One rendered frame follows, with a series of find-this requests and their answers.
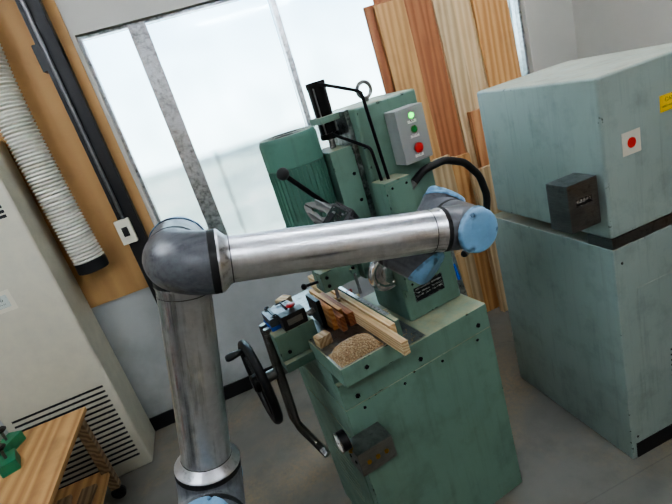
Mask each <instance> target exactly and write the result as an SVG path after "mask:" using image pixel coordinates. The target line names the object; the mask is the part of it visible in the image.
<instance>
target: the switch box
mask: <svg viewBox="0 0 672 504"><path fill-rule="evenodd" d="M409 112H413V114H414V117H413V118H412V119H415V118H416V122H413V123H410V124H408V122H407V121H409V120H412V119H409V118H408V113H409ZM384 117H385V121H386V125H387V129H388V133H389V137H390V141H391V145H392V149H393V153H394V157H395V161H396V165H410V164H412V163H415V162H417V161H419V160H422V159H424V158H427V157H429V156H432V155H433V152H432V147H431V143H430V138H429V134H428V129H427V125H426V120H425V116H424V111H423V107H422V103H421V102H418V103H412V104H408V105H405V106H402V107H400V108H397V109H394V110H391V111H388V112H385V113H384ZM412 125H416V126H417V132H416V133H419V136H417V137H414V138H412V139H411V135H413V134H416V133H412V132H411V131H410V127H411V126H412ZM417 142H421V143H422V144H423V150H422V152H423V153H424V155H422V156H419V157H417V158H416V156H415V155H416V154H419V153H421V152H419V153H418V152H416V151H415V149H414V146H415V144H416V143H417Z"/></svg>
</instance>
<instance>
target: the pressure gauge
mask: <svg viewBox="0 0 672 504"><path fill-rule="evenodd" d="M333 438H334V441H335V443H336V445H337V447H338V448H339V450H340V451H341V452H342V453H343V454H344V453H345V452H347V451H349V453H353V452H352V450H353V446H352V443H351V442H350V439H349V437H348V436H347V434H346V433H345V431H344V430H343V429H340V430H339V431H337V432H335V433H333ZM338 443H339V445H338Z"/></svg>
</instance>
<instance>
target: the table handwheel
mask: <svg viewBox="0 0 672 504"><path fill-rule="evenodd" d="M239 349H242V351H243V354H242V355H240V356H241V359H242V361H243V364H244V366H245V369H246V371H247V373H248V375H249V380H250V382H251V384H252V387H253V389H254V390H255V392H257V394H258V396H259V398H260V400H261V402H262V404H263V406H264V408H265V410H266V412H267V413H268V415H269V417H270V418H271V420H272V421H273V422H274V423H275V424H281V423H282V421H283V414H282V411H281V408H280V405H279V402H278V400H277V397H276V395H275V392H274V390H273V388H272V386H271V383H270V382H272V381H274V380H275V379H277V378H278V375H277V373H276V369H275V367H274V368H272V369H270V370H268V371H266V372H265V371H264V369H263V367H262V365H261V363H260V361H259V359H258V358H257V356H256V354H255V352H254V351H253V349H252V347H251V346H250V345H249V343H248V342H247V341H246V340H243V339H242V340H240V341H239V342H238V350H239Z"/></svg>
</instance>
